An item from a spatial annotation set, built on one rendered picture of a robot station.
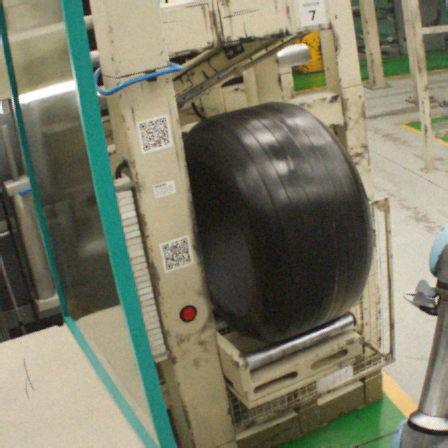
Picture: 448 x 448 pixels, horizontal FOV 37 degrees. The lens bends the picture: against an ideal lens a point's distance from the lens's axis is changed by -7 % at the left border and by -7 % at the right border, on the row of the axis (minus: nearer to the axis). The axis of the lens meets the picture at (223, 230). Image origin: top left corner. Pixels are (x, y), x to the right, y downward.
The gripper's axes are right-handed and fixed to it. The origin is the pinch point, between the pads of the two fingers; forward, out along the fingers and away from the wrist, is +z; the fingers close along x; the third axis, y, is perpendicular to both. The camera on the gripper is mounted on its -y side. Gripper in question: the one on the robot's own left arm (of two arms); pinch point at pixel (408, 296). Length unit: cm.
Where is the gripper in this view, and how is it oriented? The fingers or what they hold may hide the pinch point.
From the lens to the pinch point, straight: 177.9
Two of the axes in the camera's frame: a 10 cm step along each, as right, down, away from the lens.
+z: -9.2, -1.4, 3.7
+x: -3.5, 7.0, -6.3
